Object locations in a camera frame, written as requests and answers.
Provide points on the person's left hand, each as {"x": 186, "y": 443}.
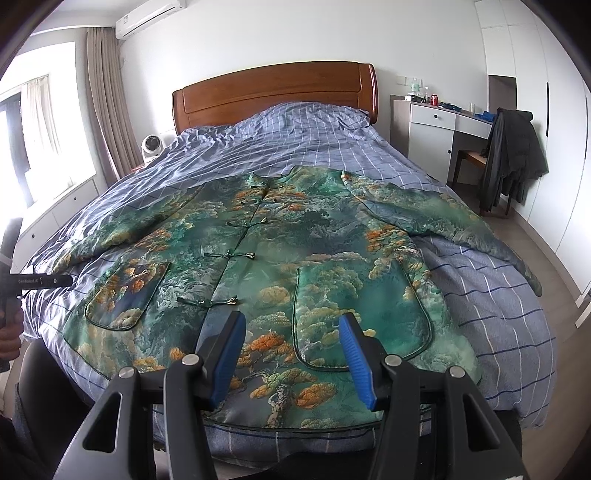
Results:
{"x": 9, "y": 344}

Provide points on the white air conditioner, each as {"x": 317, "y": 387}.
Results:
{"x": 147, "y": 16}

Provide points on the window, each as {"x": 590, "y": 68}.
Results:
{"x": 69, "y": 152}

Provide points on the green bottle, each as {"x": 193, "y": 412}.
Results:
{"x": 414, "y": 86}

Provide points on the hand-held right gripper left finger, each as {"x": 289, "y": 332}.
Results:
{"x": 226, "y": 355}

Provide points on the beige curtain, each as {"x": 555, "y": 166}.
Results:
{"x": 108, "y": 106}

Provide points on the white window bench cabinet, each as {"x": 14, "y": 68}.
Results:
{"x": 55, "y": 217}

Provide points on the black jacket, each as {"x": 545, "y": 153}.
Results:
{"x": 512, "y": 152}

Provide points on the wooden headboard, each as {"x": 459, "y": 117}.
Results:
{"x": 277, "y": 92}

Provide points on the white desk with drawers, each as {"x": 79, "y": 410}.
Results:
{"x": 429, "y": 138}

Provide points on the small white fan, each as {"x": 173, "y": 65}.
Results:
{"x": 151, "y": 147}

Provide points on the blue checked duvet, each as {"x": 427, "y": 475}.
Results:
{"x": 300, "y": 138}

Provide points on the white wardrobe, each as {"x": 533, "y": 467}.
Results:
{"x": 554, "y": 138}

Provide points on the white sheer curtain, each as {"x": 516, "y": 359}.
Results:
{"x": 41, "y": 115}

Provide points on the wooden chair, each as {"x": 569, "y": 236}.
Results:
{"x": 466, "y": 159}

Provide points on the green printed satin jacket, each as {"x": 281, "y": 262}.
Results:
{"x": 323, "y": 240}

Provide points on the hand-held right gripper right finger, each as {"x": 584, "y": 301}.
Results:
{"x": 355, "y": 355}

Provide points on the blue item on desk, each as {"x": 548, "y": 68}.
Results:
{"x": 485, "y": 117}

